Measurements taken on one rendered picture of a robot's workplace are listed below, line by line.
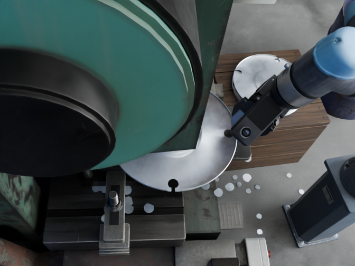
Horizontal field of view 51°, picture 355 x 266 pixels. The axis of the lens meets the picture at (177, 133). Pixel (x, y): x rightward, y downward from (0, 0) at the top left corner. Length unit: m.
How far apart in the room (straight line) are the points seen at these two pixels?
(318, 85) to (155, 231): 0.45
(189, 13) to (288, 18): 2.22
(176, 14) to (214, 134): 0.69
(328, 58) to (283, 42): 1.67
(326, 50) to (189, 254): 0.53
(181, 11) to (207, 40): 0.16
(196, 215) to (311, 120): 0.75
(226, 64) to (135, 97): 1.37
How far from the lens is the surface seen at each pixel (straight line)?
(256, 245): 0.94
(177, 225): 0.83
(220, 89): 1.13
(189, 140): 0.48
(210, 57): 0.35
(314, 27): 2.42
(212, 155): 0.82
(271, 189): 1.71
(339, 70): 0.59
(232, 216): 1.44
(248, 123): 0.69
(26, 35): 0.17
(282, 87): 0.67
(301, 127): 1.50
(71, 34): 0.17
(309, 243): 1.66
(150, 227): 0.83
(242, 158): 0.84
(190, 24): 0.19
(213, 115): 0.88
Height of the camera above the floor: 1.50
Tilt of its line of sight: 59 degrees down
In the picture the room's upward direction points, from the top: 9 degrees clockwise
